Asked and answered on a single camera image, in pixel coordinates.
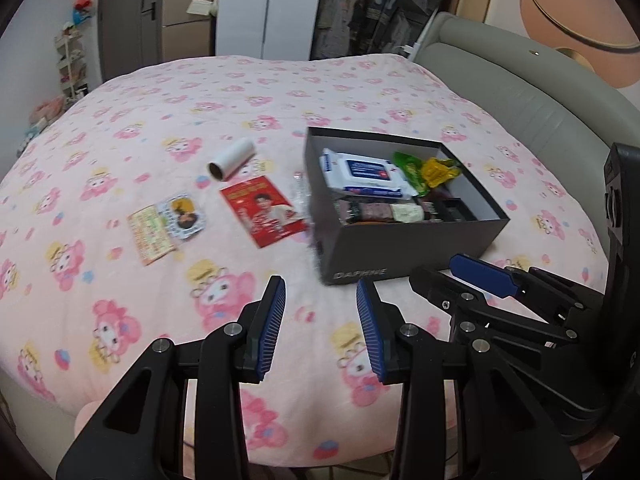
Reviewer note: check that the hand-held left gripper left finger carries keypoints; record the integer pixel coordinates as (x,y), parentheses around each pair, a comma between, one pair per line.
(270,330)

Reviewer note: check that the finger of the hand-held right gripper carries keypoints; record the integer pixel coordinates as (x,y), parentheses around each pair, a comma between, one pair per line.
(445,295)
(480,270)

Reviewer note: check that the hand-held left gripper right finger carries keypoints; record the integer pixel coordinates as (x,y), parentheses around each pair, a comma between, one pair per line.
(372,335)

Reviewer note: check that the dark grey shoe box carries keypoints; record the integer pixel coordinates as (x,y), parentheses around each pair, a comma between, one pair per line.
(400,255)

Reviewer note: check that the patterned hand cream tube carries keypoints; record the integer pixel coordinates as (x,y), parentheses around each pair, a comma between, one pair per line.
(375,211)

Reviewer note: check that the red envelope packet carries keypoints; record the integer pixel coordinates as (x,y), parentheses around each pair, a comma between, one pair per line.
(260,210)

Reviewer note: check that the round cartoon badge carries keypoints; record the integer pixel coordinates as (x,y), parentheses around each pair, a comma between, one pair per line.
(182,215)

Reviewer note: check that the white blue wet wipes pack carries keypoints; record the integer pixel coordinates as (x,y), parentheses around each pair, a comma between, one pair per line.
(365,170)

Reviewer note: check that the yellow green paper card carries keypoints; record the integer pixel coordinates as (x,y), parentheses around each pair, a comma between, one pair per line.
(150,235)

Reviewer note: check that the white lint roller refill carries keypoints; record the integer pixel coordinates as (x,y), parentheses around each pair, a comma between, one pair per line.
(232,160)

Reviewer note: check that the small black box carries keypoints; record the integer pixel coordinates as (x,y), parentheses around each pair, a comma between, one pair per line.
(455,210)

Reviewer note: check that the yellow snack packet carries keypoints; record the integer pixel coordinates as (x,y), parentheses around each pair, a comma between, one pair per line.
(440,170)

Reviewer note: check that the green snack packet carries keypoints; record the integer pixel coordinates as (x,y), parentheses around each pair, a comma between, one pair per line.
(410,170)

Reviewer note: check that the clear plastic wrap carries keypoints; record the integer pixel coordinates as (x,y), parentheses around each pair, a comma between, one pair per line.
(298,195)

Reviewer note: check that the grey padded headboard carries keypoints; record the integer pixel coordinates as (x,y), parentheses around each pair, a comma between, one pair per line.
(525,85)

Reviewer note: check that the white charger plug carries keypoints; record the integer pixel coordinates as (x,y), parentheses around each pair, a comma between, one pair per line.
(411,49)

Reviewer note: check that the pink printed blanket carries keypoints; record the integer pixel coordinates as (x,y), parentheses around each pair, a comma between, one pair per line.
(200,100)

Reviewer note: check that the dark glass wardrobe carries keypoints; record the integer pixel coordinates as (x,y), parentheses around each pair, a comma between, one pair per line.
(350,10)

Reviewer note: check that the beige cabinet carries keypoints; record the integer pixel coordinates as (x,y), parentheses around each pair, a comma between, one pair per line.
(185,35)

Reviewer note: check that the pale tissue packs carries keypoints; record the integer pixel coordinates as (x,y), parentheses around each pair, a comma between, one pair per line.
(32,134)

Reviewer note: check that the pink fluffy pile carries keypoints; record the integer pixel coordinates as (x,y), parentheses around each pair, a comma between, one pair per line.
(47,109)

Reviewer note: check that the white wardrobe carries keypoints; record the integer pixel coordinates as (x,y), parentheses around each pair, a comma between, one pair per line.
(265,5)

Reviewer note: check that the white shelf rack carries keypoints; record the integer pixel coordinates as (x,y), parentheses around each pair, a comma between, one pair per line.
(72,70)

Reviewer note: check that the white handbag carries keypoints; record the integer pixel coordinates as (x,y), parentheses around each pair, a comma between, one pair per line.
(200,6)

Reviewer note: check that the grey door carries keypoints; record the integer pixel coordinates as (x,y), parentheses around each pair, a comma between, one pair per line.
(130,20)

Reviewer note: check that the red blue hanging toy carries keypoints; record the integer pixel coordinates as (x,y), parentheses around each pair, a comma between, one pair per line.
(82,7)

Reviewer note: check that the round orange wall decoration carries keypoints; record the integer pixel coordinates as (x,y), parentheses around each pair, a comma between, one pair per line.
(565,5)

